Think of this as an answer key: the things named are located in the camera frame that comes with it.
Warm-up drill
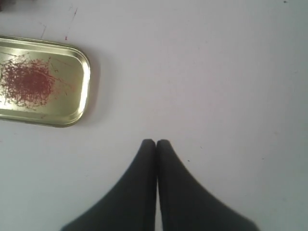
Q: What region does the gold tin lid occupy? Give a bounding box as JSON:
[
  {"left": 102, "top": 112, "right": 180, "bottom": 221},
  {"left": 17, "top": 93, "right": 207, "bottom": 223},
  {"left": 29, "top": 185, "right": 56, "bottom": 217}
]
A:
[{"left": 0, "top": 36, "right": 91, "bottom": 128}]

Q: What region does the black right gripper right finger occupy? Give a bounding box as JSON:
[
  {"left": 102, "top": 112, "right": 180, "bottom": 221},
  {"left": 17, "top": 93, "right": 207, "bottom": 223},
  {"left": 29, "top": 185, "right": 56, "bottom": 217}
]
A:
[{"left": 156, "top": 140, "right": 258, "bottom": 231}]

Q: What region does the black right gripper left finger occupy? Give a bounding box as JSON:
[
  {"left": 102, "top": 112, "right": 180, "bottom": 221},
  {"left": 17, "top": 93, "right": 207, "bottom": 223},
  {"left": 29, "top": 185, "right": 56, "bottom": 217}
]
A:
[{"left": 62, "top": 139, "right": 157, "bottom": 231}]

